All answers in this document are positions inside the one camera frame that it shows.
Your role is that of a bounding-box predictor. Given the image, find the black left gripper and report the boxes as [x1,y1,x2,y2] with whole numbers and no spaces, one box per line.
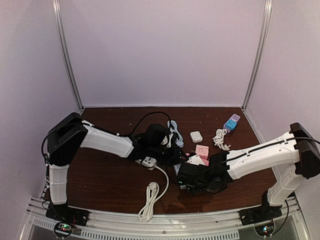
[148,143,187,167]

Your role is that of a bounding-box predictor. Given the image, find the pink triangular socket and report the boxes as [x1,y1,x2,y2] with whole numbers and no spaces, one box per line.
[187,154,209,167]

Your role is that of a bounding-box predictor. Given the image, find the pink cube socket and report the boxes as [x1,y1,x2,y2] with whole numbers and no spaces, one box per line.
[195,144,209,160]

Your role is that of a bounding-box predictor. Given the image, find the white square adapter plug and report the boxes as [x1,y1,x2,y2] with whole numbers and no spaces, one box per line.
[189,131,203,143]

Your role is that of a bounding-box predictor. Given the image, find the blue square adapter plug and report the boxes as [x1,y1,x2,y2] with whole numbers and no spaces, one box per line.
[223,119,238,133]

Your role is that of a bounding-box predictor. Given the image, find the blue-grey power strip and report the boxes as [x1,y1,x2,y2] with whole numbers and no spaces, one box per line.
[173,164,181,175]

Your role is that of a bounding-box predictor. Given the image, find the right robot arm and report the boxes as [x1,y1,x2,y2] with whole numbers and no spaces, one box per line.
[177,122,320,221]

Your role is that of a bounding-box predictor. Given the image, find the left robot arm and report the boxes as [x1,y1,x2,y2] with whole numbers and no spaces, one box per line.
[40,112,186,222]

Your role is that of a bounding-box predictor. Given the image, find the white power strip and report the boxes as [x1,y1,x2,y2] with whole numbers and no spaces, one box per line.
[135,156,157,171]

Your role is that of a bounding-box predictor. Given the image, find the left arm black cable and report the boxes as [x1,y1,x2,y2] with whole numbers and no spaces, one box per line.
[41,111,173,166]

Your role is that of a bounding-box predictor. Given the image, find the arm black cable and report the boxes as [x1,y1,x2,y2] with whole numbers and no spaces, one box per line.
[41,111,173,166]
[271,197,291,237]

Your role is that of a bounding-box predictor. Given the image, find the blue-grey strip cable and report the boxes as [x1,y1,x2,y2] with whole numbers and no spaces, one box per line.
[166,120,185,148]

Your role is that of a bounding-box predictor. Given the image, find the white coiled cable purple strip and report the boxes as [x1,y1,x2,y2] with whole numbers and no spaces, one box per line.
[212,129,231,151]

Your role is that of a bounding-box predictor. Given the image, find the white strip cable with plug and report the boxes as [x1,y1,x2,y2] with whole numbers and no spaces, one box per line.
[137,165,170,222]

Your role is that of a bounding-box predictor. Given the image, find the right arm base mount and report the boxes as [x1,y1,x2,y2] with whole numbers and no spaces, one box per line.
[238,205,282,226]

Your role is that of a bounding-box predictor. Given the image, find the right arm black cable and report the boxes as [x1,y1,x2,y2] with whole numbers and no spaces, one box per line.
[271,197,291,237]

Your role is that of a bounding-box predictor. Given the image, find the aluminium front rail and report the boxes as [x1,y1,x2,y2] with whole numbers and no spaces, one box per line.
[16,197,311,240]

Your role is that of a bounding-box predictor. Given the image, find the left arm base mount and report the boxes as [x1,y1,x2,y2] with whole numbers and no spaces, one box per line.
[45,203,89,227]

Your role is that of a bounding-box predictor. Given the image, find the left aluminium frame post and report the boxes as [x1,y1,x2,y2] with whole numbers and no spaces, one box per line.
[52,0,84,112]

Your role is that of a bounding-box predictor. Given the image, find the aluminium frame post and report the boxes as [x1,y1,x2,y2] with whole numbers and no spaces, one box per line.
[52,0,84,112]
[241,0,273,112]

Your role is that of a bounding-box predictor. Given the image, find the right aluminium frame post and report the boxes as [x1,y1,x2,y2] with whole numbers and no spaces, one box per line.
[241,0,273,112]

